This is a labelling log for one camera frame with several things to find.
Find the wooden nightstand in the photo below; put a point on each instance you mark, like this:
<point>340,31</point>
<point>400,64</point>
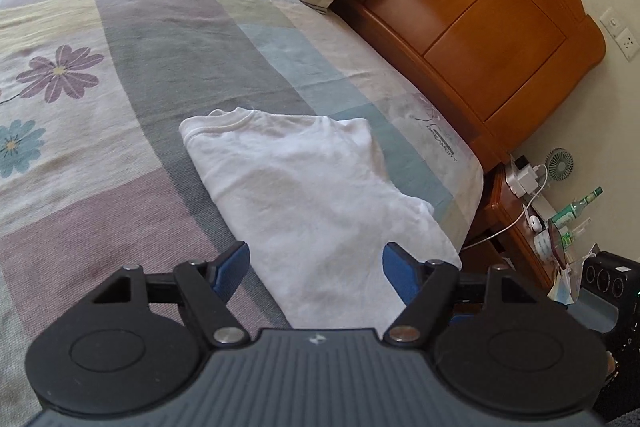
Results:
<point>505,217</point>

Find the small clear bottle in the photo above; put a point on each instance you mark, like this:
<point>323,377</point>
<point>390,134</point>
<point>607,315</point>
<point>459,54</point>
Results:
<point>580,228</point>

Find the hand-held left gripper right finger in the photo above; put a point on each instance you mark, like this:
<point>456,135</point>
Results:
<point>402,274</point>

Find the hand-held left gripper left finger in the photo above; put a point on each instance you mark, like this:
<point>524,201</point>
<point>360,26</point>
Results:
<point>230,267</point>

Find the green glass bottle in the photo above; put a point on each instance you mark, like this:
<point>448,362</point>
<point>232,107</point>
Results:
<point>575,209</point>

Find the dark red-edged phone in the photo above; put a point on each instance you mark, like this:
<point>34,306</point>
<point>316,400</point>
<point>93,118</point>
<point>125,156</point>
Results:
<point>559,247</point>

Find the white wall switch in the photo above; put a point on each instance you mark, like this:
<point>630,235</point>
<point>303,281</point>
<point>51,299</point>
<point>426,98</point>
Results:
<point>610,20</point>

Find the white bear-print long-sleeve shirt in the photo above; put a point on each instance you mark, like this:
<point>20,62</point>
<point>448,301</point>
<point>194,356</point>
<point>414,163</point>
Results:
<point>310,197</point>

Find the wooden headboard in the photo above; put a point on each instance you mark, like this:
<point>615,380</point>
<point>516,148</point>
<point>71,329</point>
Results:
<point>475,17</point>

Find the white charger block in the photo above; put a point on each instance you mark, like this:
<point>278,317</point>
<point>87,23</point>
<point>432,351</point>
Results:
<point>522,179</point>

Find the bed with patchwork sheet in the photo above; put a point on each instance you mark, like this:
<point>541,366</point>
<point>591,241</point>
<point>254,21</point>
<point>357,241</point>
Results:
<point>175,32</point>

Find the white wall socket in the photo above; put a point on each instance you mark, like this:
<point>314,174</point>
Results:
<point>629,46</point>

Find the white jar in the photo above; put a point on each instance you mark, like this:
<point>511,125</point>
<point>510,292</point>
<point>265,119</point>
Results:
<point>542,244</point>

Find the black speaker box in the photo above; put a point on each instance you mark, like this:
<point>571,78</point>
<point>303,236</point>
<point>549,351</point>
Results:
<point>615,287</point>

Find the small green desk fan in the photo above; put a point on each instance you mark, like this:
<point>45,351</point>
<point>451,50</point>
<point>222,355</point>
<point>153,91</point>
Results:
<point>560,164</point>

